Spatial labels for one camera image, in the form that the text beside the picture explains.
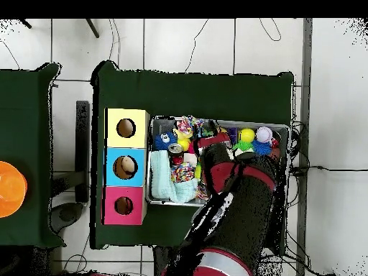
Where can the light blue muslin cloth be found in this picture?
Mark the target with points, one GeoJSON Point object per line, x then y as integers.
{"type": "Point", "coordinates": [161, 175]}

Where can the orange plastic bowl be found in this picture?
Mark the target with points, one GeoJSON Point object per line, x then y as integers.
{"type": "Point", "coordinates": [11, 189]}

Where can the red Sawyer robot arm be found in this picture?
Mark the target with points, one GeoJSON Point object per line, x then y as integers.
{"type": "Point", "coordinates": [241, 207]}

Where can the shallow clear mesh bin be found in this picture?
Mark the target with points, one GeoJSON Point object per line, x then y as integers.
{"type": "Point", "coordinates": [161, 123]}

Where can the wooden three-hole box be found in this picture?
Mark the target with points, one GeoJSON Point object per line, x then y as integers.
{"type": "Point", "coordinates": [126, 143]}

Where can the green spiky ball with eyes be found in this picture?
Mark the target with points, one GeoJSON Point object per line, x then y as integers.
{"type": "Point", "coordinates": [243, 146]}

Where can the yellow smooth ball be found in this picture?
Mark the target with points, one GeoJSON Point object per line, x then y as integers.
{"type": "Point", "coordinates": [246, 135]}
{"type": "Point", "coordinates": [184, 143]}

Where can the crushed drink can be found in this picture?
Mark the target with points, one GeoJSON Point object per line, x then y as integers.
{"type": "Point", "coordinates": [175, 149]}

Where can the blue spiky ball with eyes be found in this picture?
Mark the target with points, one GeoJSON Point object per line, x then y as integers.
{"type": "Point", "coordinates": [164, 140]}

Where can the white baseball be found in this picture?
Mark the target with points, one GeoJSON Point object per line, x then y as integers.
{"type": "Point", "coordinates": [264, 134]}

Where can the dark green table cloth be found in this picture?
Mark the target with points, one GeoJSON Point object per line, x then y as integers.
{"type": "Point", "coordinates": [187, 95]}

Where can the black stand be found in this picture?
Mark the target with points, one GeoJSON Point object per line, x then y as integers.
{"type": "Point", "coordinates": [82, 143]}

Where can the green covered side table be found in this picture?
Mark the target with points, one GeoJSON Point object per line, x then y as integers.
{"type": "Point", "coordinates": [28, 115]}

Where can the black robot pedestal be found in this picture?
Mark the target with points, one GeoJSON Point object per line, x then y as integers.
{"type": "Point", "coordinates": [161, 258]}

